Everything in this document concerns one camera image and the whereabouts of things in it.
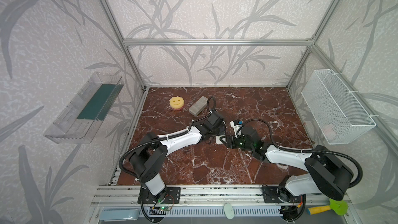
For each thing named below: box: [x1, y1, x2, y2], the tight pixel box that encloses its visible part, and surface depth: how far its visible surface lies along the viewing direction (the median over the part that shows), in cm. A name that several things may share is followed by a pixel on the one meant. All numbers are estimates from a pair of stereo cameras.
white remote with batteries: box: [215, 134, 227, 145], surface depth 85 cm
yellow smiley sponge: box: [168, 95, 185, 111], surface depth 110 cm
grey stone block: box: [188, 95, 209, 117], surface depth 107 cm
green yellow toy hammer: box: [306, 198, 349, 216], surface depth 71 cm
